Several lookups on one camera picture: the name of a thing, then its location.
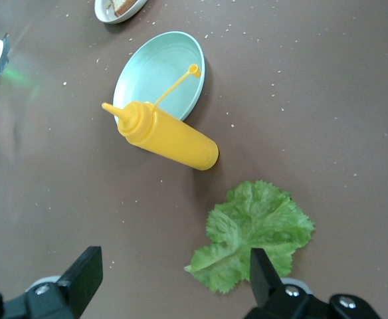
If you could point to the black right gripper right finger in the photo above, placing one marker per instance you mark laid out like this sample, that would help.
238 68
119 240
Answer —
273 302

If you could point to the mint green plate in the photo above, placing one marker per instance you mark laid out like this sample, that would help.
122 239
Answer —
160 66

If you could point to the beige plate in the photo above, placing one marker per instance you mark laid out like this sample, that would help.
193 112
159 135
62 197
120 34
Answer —
102 13

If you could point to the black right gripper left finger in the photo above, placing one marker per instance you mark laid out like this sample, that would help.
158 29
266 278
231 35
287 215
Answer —
67 295

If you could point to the brown tablecloth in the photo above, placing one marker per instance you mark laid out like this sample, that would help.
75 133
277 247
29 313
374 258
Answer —
313 99

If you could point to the brown bread slice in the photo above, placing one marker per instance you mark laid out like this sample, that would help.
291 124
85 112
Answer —
124 6

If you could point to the green lettuce leaf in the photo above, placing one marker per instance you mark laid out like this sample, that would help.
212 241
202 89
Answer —
257 226

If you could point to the yellow squeeze bottle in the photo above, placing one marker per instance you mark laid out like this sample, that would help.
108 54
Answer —
174 139

